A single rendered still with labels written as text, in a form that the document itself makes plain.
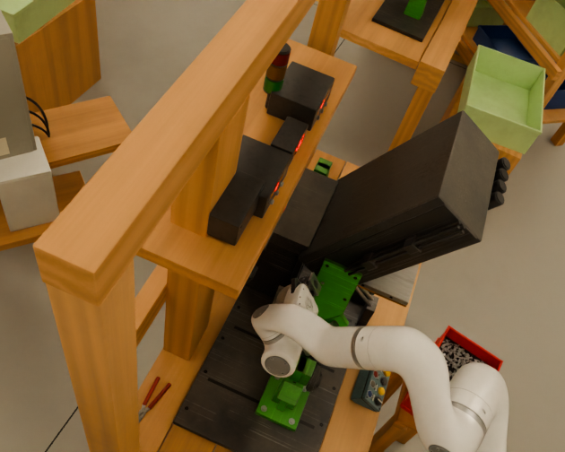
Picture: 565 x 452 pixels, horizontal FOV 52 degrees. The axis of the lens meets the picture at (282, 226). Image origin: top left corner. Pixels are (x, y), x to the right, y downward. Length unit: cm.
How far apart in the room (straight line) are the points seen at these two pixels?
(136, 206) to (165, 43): 361
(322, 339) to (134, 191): 60
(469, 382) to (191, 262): 61
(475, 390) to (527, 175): 324
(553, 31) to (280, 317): 322
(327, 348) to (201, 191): 43
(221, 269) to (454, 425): 55
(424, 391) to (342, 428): 73
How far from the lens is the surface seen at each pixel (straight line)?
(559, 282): 383
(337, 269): 164
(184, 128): 92
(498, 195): 161
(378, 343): 116
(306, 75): 162
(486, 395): 120
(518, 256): 379
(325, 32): 207
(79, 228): 80
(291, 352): 136
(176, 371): 184
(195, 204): 121
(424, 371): 114
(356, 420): 186
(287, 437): 179
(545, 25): 424
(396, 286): 184
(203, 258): 125
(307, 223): 174
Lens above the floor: 258
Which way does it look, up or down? 51 degrees down
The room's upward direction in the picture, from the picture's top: 17 degrees clockwise
